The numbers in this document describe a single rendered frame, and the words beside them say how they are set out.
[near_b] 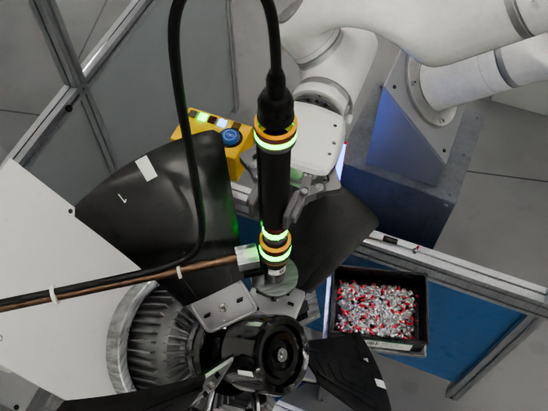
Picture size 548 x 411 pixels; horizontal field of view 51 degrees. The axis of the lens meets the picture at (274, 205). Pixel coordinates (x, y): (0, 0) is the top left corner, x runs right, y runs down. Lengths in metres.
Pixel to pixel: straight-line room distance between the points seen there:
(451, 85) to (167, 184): 0.69
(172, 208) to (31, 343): 0.32
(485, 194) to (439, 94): 1.38
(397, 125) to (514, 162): 1.53
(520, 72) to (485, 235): 1.38
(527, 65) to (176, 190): 0.72
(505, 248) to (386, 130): 1.30
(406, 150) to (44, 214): 0.79
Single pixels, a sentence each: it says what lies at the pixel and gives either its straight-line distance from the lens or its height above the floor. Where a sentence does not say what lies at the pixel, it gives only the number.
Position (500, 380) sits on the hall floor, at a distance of 2.29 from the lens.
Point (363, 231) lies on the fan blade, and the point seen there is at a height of 1.16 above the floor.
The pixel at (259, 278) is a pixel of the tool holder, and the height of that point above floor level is 1.31.
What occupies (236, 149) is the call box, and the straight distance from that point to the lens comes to 1.26.
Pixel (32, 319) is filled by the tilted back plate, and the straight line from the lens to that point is 0.97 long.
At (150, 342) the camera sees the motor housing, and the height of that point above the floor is 1.18.
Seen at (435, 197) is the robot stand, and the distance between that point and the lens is 1.41.
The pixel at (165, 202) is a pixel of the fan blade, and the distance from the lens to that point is 0.81.
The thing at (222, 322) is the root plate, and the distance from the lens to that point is 0.90.
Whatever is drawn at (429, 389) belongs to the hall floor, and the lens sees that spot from 2.20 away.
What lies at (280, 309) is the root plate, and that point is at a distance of 0.95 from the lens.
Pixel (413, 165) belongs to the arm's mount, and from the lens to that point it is 1.38.
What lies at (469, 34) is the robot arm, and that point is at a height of 1.62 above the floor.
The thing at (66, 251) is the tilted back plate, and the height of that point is 1.24.
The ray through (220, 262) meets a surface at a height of 1.36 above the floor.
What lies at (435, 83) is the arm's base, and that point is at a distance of 1.29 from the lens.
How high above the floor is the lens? 2.07
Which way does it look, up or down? 58 degrees down
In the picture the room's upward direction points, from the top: straight up
